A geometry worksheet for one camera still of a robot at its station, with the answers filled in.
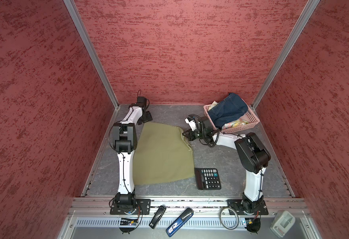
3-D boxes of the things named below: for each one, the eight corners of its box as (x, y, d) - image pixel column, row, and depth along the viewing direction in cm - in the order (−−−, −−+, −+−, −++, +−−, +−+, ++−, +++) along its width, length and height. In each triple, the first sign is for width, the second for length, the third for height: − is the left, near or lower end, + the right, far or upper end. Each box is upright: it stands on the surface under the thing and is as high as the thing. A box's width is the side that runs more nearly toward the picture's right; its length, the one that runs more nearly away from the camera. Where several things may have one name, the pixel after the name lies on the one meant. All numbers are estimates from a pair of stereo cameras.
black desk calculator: (195, 189, 82) (196, 188, 79) (194, 169, 89) (195, 167, 86) (220, 189, 82) (221, 188, 79) (216, 169, 89) (218, 167, 86)
